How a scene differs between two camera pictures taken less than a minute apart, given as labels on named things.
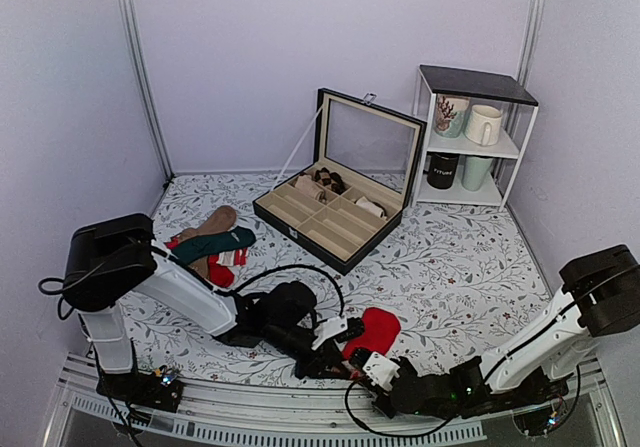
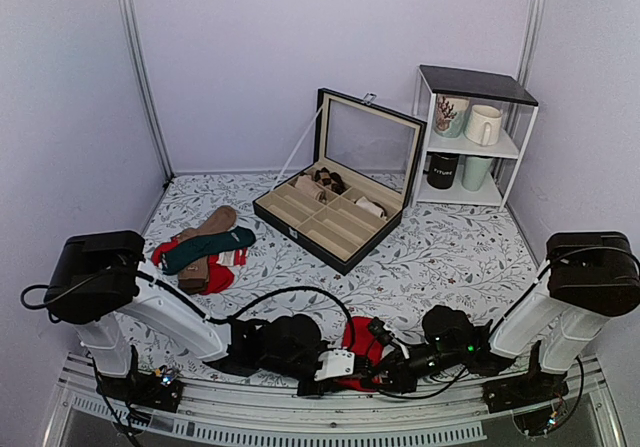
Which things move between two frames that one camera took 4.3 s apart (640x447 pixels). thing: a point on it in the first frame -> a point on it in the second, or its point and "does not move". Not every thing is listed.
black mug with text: x=441 y=169 does not move
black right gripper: x=382 y=405 -> x=401 y=379
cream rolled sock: x=371 y=206 does not move
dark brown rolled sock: x=333 y=180 does not move
